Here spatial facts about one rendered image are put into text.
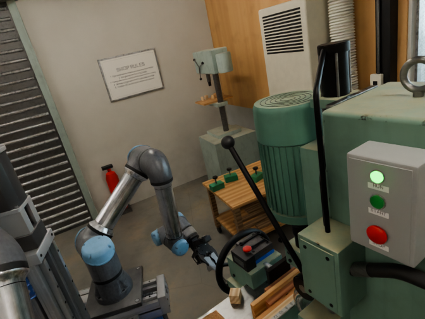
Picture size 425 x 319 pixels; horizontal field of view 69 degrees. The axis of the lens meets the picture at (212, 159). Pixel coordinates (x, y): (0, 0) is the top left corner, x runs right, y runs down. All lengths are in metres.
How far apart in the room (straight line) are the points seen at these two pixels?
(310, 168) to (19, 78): 3.21
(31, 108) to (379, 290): 3.36
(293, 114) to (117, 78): 3.09
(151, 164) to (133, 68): 2.51
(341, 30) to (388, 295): 1.81
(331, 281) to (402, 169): 0.27
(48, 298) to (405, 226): 0.89
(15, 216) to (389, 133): 0.86
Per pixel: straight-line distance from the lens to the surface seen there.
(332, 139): 0.59
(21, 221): 0.96
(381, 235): 0.52
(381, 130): 0.53
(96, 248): 1.29
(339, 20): 2.25
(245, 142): 3.24
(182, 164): 4.03
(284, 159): 0.75
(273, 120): 0.72
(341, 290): 0.65
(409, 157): 0.48
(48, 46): 3.64
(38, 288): 1.03
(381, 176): 0.48
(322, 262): 0.63
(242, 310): 1.06
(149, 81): 3.74
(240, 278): 1.15
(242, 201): 2.33
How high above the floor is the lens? 1.68
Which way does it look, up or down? 21 degrees down
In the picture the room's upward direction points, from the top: 12 degrees counter-clockwise
